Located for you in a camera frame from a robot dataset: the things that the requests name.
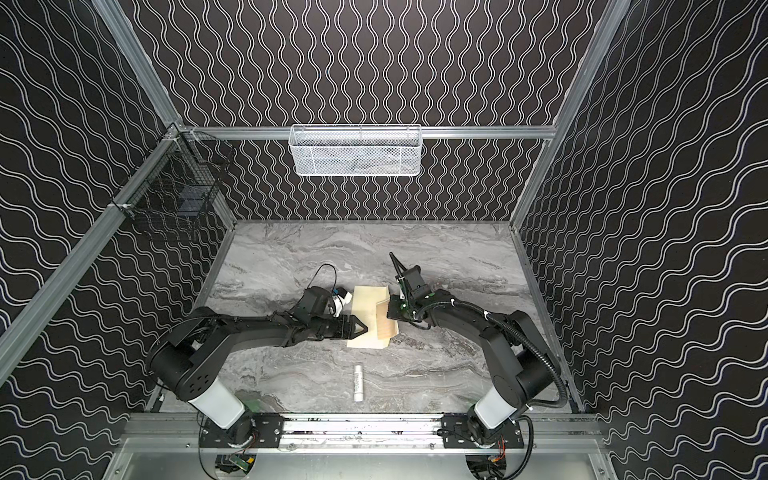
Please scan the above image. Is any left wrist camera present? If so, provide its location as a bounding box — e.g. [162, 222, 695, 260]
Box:
[329, 286, 353, 317]

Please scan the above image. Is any cream envelope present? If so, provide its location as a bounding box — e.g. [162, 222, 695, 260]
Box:
[347, 286, 390, 349]

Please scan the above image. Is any white wire mesh basket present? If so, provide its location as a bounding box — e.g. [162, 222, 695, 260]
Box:
[288, 124, 424, 177]

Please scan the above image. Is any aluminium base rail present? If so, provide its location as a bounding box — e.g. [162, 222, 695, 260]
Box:
[120, 413, 603, 454]

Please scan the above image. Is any black wire basket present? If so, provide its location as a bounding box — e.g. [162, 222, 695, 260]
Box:
[120, 132, 234, 244]

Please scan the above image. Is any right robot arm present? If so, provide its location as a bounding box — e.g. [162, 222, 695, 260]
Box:
[387, 257, 569, 444]

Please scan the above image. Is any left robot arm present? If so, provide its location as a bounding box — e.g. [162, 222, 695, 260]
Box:
[147, 287, 368, 447]

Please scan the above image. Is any tan letter paper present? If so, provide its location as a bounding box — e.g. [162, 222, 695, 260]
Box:
[375, 300, 399, 342]

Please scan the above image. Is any white glue stick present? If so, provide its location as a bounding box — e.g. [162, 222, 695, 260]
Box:
[353, 365, 364, 402]

